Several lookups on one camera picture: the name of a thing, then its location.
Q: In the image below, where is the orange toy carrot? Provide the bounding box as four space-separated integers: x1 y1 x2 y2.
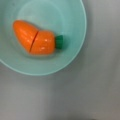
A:
13 20 63 55

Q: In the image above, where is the teal bowl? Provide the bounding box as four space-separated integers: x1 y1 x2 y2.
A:
0 0 87 76

